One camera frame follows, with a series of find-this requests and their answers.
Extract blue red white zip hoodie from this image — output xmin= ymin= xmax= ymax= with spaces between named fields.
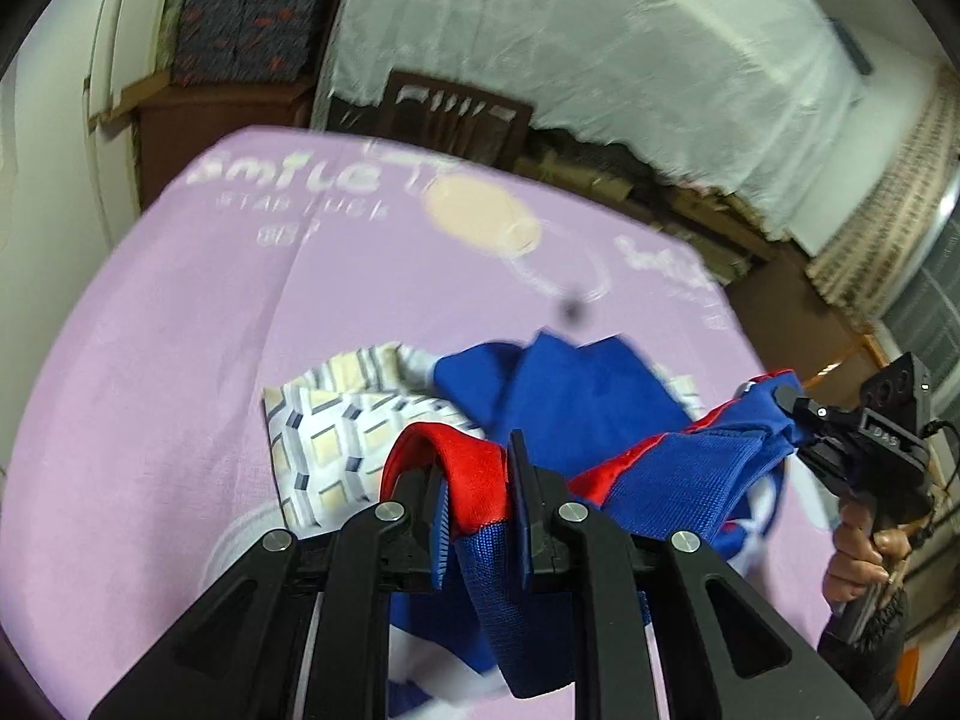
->
xmin=262 ymin=328 xmax=835 ymax=720

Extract dark wooden chair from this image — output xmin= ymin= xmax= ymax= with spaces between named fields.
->
xmin=381 ymin=70 xmax=535 ymax=170

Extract white lace dust cloth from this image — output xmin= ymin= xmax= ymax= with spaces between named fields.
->
xmin=326 ymin=0 xmax=867 ymax=241

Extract person's right hand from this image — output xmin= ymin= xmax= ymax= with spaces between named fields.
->
xmin=823 ymin=519 xmax=914 ymax=607

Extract pile of brown cardboard boxes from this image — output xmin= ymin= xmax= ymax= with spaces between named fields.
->
xmin=517 ymin=127 xmax=777 ymax=282

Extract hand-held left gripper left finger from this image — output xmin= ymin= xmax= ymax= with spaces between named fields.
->
xmin=88 ymin=465 xmax=452 ymax=720

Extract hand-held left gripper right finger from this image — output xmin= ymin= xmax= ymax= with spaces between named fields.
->
xmin=506 ymin=431 xmax=875 ymax=720

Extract window with metal grille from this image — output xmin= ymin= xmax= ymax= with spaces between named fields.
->
xmin=877 ymin=236 xmax=960 ymax=410

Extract white leaning boards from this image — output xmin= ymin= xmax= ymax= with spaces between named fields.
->
xmin=84 ymin=0 xmax=185 ymax=125

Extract beige patterned curtain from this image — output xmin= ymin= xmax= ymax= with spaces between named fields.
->
xmin=806 ymin=79 xmax=960 ymax=332

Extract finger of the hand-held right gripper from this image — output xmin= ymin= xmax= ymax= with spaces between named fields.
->
xmin=775 ymin=385 xmax=835 ymax=430
xmin=795 ymin=427 xmax=847 ymax=479

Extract brown wooden cabinet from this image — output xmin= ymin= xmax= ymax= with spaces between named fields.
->
xmin=129 ymin=77 xmax=317 ymax=207

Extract pink printed bedsheet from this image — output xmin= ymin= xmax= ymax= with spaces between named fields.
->
xmin=15 ymin=124 xmax=841 ymax=720

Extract person's right forearm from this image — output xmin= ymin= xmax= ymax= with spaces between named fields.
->
xmin=816 ymin=583 xmax=914 ymax=720

